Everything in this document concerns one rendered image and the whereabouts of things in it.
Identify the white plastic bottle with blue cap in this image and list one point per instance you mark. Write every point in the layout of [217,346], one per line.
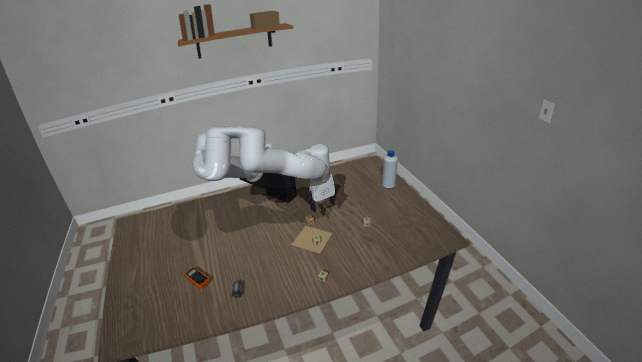
[389,170]

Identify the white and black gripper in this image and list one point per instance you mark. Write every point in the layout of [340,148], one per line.
[320,190]

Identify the tan flat mat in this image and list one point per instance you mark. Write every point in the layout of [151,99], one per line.
[305,241]

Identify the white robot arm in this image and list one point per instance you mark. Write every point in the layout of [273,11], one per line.
[254,158]

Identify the orange multimeter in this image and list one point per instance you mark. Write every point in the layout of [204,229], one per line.
[197,278]

